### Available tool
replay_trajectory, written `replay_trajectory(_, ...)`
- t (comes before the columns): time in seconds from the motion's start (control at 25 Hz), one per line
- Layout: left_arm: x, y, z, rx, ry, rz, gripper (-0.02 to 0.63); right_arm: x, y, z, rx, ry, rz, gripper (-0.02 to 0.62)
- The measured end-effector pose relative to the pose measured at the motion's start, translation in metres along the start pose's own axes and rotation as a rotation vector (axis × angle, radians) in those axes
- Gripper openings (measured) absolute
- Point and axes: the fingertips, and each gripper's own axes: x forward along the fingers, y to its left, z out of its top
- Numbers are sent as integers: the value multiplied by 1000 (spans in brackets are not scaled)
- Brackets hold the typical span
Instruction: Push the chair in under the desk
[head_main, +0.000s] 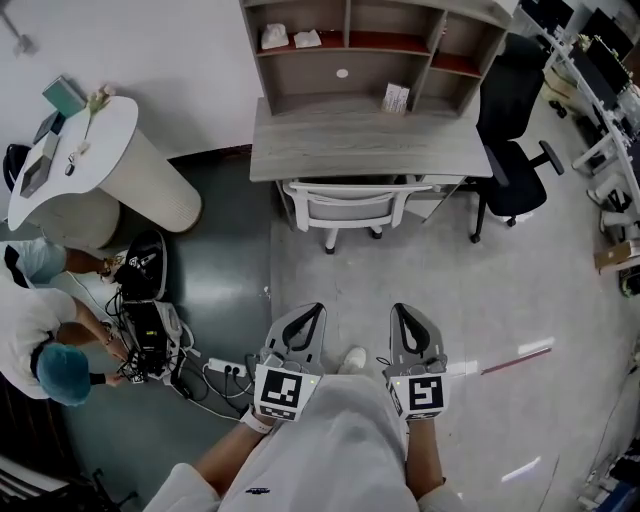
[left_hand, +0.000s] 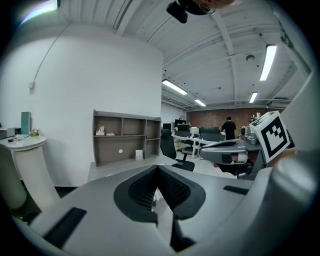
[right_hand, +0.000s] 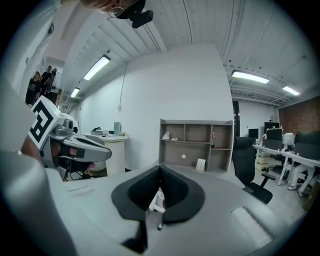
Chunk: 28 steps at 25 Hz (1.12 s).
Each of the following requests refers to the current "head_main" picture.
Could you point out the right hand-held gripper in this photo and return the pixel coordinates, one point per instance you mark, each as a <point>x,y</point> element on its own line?
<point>425,395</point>

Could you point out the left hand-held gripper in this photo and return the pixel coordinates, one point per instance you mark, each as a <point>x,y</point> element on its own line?
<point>280,392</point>

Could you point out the white chair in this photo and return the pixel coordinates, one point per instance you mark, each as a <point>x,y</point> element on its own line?
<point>350,210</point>

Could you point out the person's left forearm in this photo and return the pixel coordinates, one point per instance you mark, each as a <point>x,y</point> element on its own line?
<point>230,455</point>

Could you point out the person's right forearm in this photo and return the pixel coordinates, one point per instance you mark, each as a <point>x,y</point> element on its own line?
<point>425,455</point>

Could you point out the black office chair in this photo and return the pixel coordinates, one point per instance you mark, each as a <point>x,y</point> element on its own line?
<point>515,190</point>

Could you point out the white office desk row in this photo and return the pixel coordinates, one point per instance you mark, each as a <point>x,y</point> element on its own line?
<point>600,146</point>

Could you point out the grey wooden desk hutch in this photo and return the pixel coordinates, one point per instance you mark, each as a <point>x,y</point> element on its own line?
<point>375,65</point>

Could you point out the person's right white shoe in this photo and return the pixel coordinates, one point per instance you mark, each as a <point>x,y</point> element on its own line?
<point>353,360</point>

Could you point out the white power strip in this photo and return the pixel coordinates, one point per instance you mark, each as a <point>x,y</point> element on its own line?
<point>227,366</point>

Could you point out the white smartwatch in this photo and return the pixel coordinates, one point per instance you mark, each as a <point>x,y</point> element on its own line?
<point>256,422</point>

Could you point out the red floor tape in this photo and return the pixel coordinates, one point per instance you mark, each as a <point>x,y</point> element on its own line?
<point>517,360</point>

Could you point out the person's white t-shirt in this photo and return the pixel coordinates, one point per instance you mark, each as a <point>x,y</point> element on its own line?
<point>340,450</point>

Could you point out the black oval case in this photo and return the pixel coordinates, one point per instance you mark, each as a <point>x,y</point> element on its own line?
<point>155,287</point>

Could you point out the black electronics pack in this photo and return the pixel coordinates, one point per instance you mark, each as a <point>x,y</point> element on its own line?
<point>147,335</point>

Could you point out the spare grey gripper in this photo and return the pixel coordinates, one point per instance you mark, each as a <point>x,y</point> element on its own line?
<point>145,261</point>

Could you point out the white round ribbed table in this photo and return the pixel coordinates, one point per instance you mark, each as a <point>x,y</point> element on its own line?
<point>150,190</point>

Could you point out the cardboard box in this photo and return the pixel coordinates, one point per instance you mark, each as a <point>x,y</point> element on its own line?
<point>617,256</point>

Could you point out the white printed card box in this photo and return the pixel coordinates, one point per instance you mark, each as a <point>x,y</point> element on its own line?
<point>396,98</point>

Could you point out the small white sculpture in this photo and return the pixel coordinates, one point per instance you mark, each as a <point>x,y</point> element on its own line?
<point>307,38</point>
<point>273,36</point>

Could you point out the pink flower stem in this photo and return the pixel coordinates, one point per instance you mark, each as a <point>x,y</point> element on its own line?
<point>96,105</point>

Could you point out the grey flat box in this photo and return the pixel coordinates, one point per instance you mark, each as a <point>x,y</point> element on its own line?
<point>40,167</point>

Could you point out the row of black monitors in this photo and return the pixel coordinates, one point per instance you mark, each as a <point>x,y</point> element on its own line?
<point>600,65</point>

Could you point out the teal box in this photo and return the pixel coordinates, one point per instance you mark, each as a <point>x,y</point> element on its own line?
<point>64,93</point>

